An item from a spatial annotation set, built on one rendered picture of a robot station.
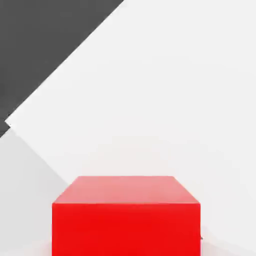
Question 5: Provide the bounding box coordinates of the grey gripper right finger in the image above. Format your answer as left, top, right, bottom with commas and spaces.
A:
200, 227, 247, 256

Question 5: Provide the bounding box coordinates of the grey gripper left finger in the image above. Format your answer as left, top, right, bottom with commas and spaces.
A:
39, 239, 53, 256

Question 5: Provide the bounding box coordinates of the small red cube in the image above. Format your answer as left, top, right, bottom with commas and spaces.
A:
51, 175, 202, 256

